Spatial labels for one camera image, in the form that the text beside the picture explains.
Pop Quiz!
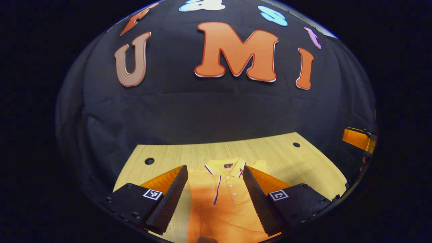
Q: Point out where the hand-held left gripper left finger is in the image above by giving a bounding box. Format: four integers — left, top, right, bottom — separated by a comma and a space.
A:
103, 165, 189, 236

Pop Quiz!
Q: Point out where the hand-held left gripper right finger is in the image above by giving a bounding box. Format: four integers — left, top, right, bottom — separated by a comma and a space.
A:
242, 165, 333, 237

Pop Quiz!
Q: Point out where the orange T-shirt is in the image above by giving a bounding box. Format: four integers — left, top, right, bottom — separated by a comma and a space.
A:
187, 157, 282, 243

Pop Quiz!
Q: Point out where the black backdrop cloth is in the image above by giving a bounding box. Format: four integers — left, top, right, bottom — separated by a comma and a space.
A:
56, 0, 377, 206

